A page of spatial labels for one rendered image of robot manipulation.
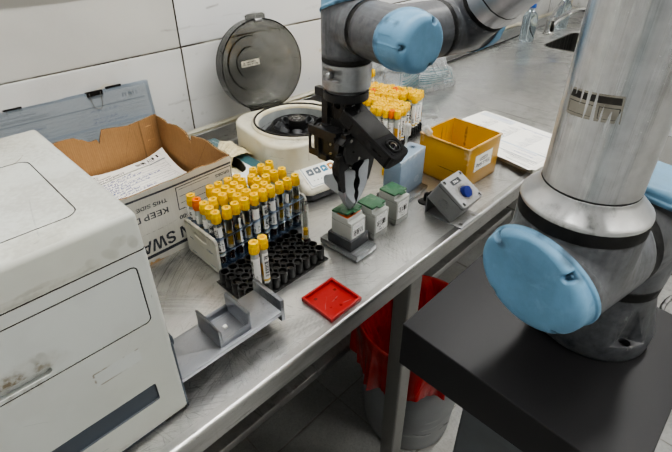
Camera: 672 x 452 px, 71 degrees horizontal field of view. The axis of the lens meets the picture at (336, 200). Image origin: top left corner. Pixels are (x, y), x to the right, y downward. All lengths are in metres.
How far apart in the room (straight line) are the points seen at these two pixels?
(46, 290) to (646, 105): 0.51
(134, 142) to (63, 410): 0.67
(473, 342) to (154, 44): 0.89
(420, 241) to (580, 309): 0.48
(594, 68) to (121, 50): 0.93
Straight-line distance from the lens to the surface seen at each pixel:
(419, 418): 1.48
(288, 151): 0.99
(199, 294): 0.82
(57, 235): 0.47
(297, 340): 0.72
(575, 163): 0.45
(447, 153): 1.08
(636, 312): 0.67
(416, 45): 0.60
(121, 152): 1.11
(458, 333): 0.65
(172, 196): 0.86
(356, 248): 0.86
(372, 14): 0.63
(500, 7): 0.66
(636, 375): 0.71
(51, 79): 1.10
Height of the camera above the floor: 1.42
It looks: 32 degrees down
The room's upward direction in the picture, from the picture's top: straight up
